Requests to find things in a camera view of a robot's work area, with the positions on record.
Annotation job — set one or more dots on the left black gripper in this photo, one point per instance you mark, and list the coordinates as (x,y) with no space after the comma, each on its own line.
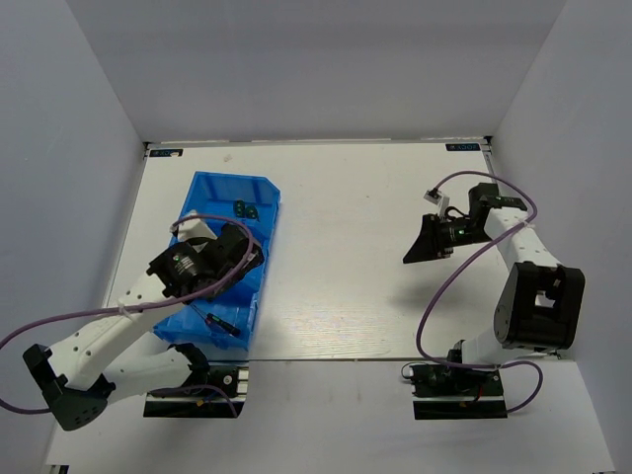
(252,264)

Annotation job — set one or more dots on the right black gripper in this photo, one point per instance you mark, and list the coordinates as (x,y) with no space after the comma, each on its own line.
(431,243)

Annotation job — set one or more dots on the black green handled screwdriver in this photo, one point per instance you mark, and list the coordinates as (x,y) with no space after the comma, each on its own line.
(214,321)

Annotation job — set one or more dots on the blue plastic compartment bin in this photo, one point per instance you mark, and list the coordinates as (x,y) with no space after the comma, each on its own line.
(228,321)

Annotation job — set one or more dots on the red blue handled screwdriver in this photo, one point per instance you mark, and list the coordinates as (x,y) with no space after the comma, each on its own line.
(199,312)

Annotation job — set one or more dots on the teal handled small screwdriver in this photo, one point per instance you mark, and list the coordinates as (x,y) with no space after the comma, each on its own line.
(251,213)

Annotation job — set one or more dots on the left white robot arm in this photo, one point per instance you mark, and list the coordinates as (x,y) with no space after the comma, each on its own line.
(82,375)

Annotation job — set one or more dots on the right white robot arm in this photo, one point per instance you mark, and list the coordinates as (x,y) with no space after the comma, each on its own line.
(539,307)

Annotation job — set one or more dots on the right table logo sticker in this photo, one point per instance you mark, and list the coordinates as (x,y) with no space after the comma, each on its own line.
(462,147)

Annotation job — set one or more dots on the table logo sticker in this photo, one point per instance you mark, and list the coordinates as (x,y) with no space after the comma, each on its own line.
(462,147)
(170,152)

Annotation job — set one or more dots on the left table logo sticker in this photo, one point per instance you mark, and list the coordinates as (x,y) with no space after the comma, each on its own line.
(170,152)

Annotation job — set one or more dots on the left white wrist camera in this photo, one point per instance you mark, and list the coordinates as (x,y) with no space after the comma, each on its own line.
(191,229)

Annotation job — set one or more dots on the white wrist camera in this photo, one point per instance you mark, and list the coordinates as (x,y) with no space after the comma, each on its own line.
(438,199)
(191,229)

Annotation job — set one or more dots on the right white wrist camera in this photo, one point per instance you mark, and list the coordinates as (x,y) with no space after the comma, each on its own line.
(438,199)

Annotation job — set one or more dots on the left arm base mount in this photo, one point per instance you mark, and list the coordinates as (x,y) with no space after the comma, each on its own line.
(219,394)

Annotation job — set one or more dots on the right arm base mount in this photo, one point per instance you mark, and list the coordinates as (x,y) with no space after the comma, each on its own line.
(431,380)

